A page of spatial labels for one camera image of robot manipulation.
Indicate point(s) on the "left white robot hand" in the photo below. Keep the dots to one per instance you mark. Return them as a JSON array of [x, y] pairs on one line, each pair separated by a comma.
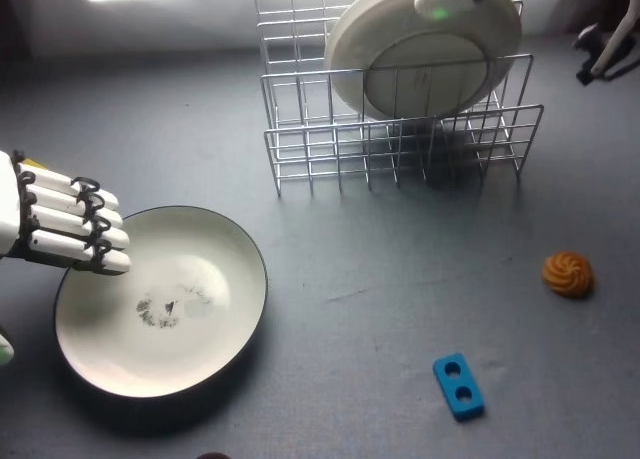
[[55, 214]]

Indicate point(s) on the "plain white plate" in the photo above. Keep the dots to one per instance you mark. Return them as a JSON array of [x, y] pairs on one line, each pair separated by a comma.
[[380, 34]]

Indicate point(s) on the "yellow block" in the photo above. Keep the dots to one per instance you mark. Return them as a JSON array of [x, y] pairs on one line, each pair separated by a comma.
[[36, 165]]

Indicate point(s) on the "orange swirl cookie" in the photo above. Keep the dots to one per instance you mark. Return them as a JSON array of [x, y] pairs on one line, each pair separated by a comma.
[[569, 275]]

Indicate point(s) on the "blue block with two holes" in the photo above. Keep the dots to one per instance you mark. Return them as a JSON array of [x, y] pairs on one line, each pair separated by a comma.
[[458, 386]]

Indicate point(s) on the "black camera on white bracket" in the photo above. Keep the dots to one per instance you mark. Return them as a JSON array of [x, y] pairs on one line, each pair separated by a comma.
[[612, 34]]

